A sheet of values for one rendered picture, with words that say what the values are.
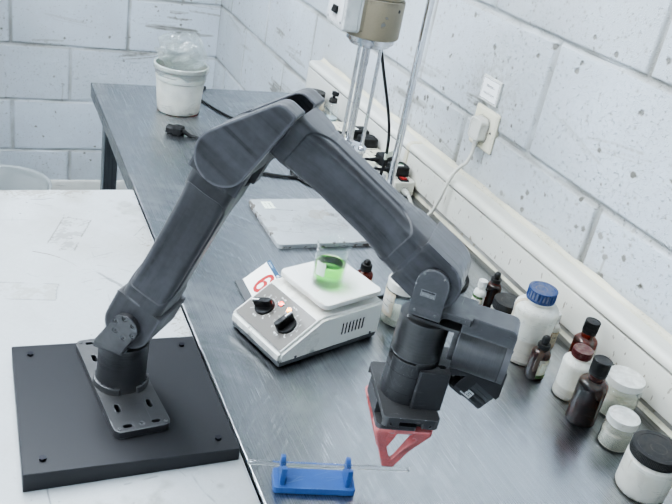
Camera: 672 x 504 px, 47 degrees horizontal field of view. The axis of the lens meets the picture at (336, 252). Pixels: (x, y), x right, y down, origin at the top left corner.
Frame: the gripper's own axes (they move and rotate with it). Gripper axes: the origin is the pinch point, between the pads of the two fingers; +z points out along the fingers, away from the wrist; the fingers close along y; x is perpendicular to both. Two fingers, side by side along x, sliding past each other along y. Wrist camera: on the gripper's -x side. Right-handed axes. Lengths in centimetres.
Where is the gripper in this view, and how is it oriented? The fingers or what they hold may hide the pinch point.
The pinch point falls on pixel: (385, 450)
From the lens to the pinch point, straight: 96.4
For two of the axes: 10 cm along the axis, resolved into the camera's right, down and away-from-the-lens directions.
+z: -2.0, 8.7, 4.5
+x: -9.7, -1.2, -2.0
